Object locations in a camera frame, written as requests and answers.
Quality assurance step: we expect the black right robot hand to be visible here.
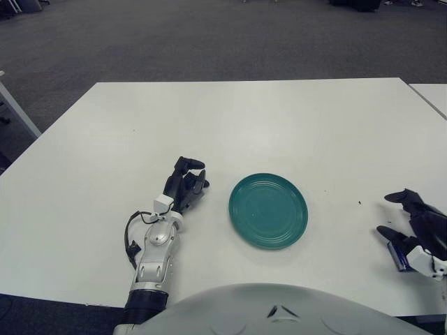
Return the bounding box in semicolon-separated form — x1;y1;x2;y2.
376;188;447;261

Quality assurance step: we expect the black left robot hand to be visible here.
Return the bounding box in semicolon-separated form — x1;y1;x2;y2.
163;156;211;214

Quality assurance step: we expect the blue gum pack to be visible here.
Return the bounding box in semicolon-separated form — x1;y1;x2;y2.
386;240;413;272

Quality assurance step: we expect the teal green round plate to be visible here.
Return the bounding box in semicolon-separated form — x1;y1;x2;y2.
228;172;309;251

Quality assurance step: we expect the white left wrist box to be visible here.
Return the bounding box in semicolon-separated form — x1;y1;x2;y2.
152;195;174;214

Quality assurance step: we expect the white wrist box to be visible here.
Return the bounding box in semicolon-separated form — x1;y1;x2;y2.
152;195;174;214
406;245;434;275

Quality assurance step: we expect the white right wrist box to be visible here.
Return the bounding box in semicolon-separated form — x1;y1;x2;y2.
406;245;434;275

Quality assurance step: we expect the white neighbouring table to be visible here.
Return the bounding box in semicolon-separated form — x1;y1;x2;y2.
408;82;447;121

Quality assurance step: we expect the grey robot torso shell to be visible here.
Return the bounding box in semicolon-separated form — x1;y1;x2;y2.
132;283;434;335

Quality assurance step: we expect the black bulky background object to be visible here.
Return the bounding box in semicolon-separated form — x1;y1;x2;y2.
330;0;380;11

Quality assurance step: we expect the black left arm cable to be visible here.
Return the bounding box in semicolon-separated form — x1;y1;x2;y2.
123;210;154;269

